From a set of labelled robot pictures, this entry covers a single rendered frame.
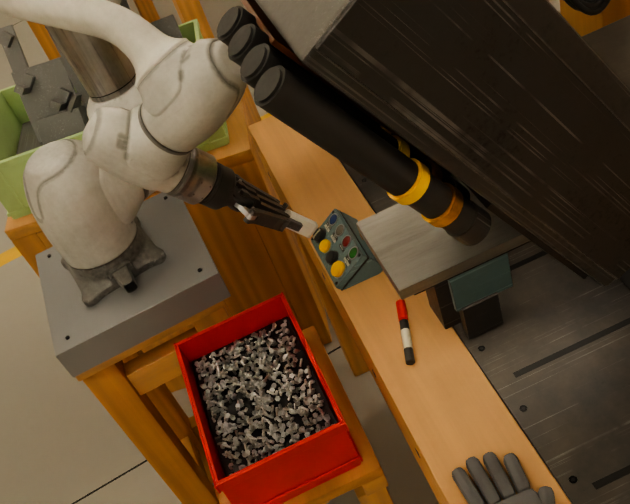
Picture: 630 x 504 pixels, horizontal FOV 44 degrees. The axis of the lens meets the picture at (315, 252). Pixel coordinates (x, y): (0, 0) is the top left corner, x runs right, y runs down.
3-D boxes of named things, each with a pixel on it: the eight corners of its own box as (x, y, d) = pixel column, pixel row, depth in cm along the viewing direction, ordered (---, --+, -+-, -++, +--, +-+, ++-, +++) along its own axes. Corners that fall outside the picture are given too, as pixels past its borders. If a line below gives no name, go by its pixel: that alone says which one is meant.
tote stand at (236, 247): (134, 404, 254) (3, 231, 202) (138, 294, 293) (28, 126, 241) (332, 342, 248) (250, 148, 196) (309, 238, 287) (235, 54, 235)
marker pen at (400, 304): (416, 364, 120) (414, 358, 119) (406, 367, 121) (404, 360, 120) (406, 303, 130) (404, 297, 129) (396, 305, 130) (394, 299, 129)
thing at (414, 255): (403, 306, 103) (399, 291, 101) (360, 237, 115) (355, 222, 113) (664, 185, 105) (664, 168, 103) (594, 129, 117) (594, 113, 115)
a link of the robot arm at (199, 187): (166, 204, 124) (197, 217, 127) (196, 159, 121) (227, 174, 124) (156, 175, 131) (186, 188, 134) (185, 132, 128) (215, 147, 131)
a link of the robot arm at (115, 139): (156, 210, 126) (202, 167, 118) (67, 173, 117) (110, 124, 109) (159, 160, 132) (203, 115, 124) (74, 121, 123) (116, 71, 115)
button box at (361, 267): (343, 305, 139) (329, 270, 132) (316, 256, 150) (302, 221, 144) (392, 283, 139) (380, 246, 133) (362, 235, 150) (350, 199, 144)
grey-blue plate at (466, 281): (465, 341, 121) (450, 281, 112) (459, 333, 122) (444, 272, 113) (519, 316, 121) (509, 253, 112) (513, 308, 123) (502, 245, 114)
